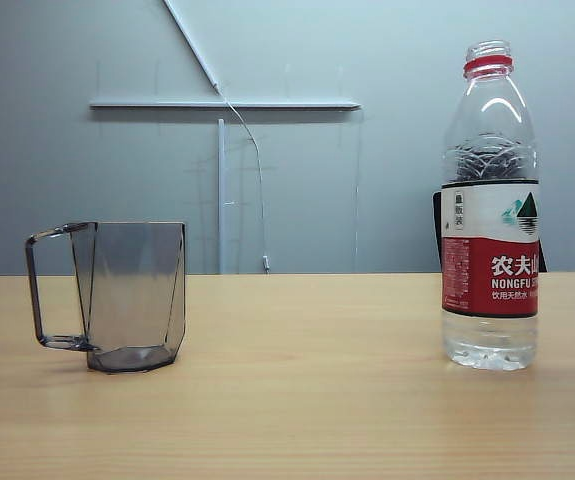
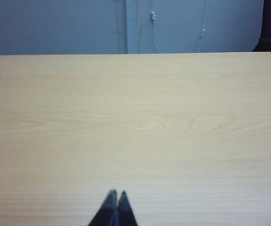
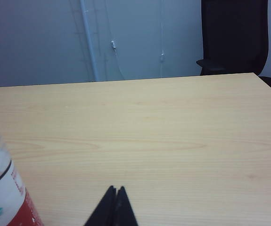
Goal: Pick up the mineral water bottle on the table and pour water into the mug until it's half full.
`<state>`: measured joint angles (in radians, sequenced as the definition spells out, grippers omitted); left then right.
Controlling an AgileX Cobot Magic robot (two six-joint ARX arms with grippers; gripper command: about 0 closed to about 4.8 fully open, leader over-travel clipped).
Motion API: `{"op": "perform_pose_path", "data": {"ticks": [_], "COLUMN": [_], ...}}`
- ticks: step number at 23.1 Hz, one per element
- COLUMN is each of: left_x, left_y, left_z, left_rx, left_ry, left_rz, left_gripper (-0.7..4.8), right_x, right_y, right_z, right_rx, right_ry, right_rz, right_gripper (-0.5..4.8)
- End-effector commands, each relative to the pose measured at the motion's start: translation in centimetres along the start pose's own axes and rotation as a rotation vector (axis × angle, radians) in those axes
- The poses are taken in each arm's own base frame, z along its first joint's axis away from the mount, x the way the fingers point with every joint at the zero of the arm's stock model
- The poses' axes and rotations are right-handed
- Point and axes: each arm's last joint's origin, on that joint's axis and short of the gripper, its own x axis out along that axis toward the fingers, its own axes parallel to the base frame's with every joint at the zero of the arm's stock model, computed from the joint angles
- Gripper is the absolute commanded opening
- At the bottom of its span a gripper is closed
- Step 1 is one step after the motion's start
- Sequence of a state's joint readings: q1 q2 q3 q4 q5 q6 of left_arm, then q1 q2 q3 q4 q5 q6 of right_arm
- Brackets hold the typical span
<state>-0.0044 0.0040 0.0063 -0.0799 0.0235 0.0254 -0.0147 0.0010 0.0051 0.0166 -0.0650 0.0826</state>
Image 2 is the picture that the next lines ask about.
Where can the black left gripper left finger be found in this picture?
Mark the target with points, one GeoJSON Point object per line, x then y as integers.
{"type": "Point", "coordinates": [104, 214]}

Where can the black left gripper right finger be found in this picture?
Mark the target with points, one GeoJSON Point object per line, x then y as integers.
{"type": "Point", "coordinates": [125, 214]}

